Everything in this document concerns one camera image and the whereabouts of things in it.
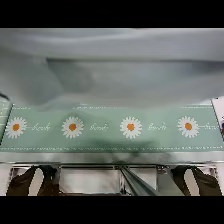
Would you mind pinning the light blue shirt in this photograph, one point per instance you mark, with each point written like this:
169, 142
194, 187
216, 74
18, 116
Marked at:
110, 63

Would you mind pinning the silver frame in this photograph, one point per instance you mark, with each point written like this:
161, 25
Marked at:
140, 186

